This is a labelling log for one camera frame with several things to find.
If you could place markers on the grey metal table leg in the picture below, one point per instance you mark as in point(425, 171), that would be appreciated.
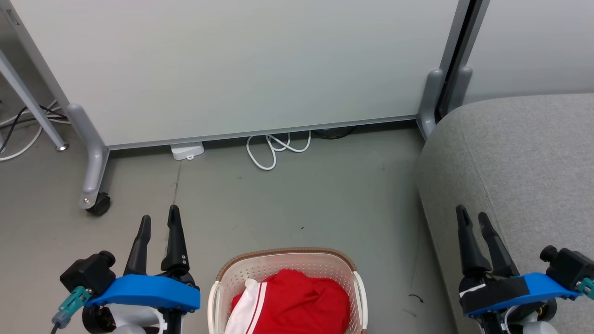
point(32, 104)

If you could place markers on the black caster wheel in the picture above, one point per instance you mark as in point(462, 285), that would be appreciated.
point(101, 204)

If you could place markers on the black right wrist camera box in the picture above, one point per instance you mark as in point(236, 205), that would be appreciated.
point(568, 268)

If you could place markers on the red shirt with striped trim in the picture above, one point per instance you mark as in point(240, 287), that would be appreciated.
point(301, 304)

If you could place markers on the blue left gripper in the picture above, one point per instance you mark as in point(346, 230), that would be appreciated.
point(148, 291)

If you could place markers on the cream plastic laundry basket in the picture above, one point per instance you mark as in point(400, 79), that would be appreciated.
point(297, 264)

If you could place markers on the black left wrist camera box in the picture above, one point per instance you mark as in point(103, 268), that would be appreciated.
point(88, 273)

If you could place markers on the short grey partition foot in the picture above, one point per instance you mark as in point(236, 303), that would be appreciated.
point(461, 88)
point(430, 99)

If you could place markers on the wide white partition panel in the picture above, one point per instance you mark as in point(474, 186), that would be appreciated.
point(232, 65)

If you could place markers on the small black floor scrap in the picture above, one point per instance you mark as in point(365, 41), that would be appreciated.
point(419, 297)

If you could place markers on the narrow white partition panel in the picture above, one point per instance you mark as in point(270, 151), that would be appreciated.
point(533, 46)

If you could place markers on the white power adapter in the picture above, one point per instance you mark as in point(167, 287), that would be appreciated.
point(187, 150)

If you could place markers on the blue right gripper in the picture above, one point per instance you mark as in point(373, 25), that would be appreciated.
point(515, 292)

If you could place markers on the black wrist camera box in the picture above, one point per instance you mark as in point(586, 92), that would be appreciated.
point(568, 268)
point(88, 273)

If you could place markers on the grey fabric sofa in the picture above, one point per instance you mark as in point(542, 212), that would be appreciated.
point(524, 162)

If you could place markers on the long grey partition foot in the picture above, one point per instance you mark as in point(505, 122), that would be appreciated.
point(94, 157)

